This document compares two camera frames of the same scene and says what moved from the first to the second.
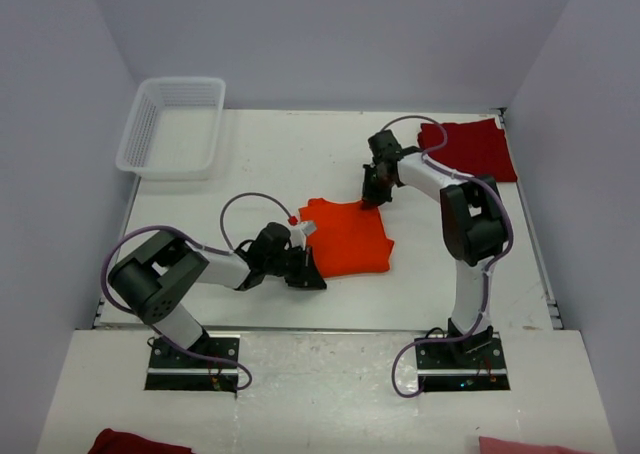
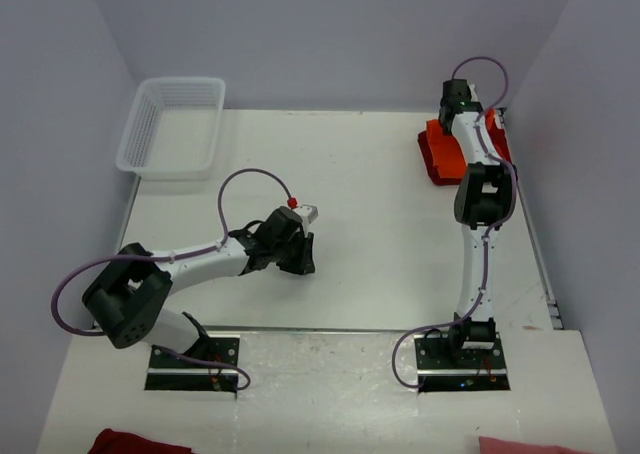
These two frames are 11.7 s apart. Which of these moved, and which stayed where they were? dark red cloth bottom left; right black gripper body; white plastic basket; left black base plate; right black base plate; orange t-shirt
Moved: orange t-shirt; right black gripper body
Stayed: right black base plate; white plastic basket; dark red cloth bottom left; left black base plate
